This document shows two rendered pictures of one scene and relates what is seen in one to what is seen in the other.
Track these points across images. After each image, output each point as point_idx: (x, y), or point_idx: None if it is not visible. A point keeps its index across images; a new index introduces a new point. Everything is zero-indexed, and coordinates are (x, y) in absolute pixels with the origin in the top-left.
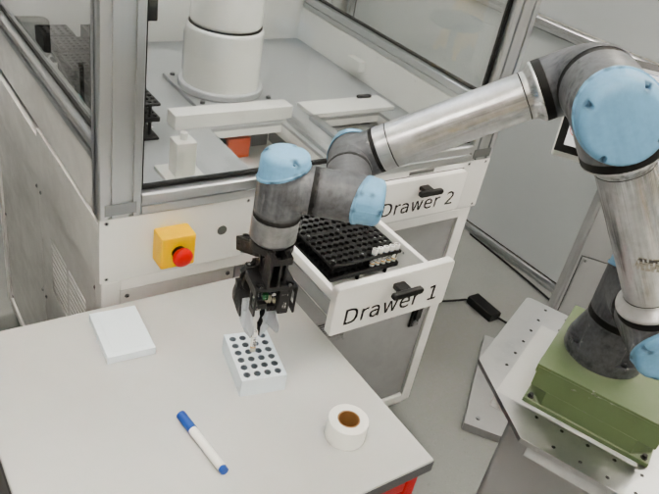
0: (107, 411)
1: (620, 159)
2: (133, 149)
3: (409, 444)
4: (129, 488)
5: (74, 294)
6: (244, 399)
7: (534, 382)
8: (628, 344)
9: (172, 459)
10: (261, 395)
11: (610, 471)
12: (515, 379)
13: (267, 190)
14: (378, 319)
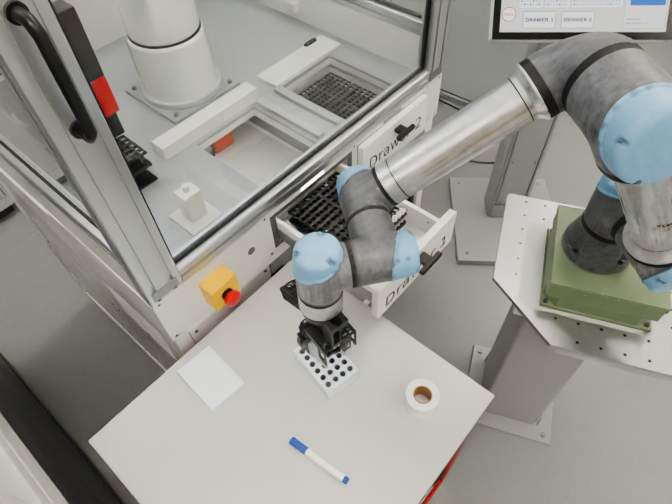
0: (233, 460)
1: (655, 178)
2: (155, 244)
3: (471, 389)
4: None
5: (147, 324)
6: (332, 400)
7: (549, 294)
8: (638, 271)
9: (302, 485)
10: (343, 390)
11: (625, 348)
12: (527, 286)
13: (310, 288)
14: (408, 284)
